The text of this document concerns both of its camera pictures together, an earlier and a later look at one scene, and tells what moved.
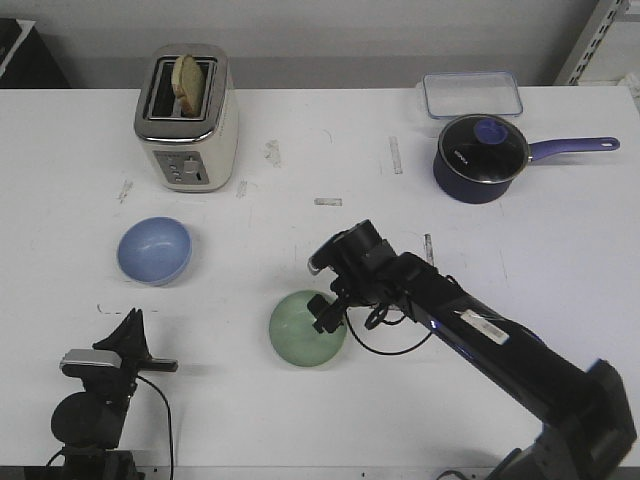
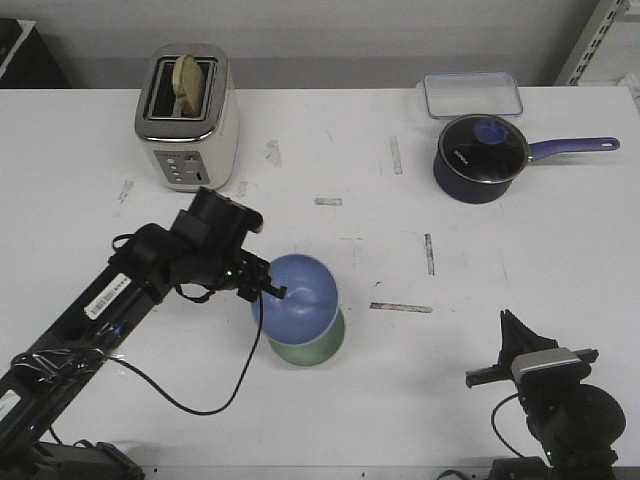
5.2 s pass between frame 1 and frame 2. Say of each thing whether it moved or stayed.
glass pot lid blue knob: stayed
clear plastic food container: stayed
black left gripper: moved
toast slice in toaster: stayed
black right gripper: moved
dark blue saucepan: stayed
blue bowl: moved
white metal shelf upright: stayed
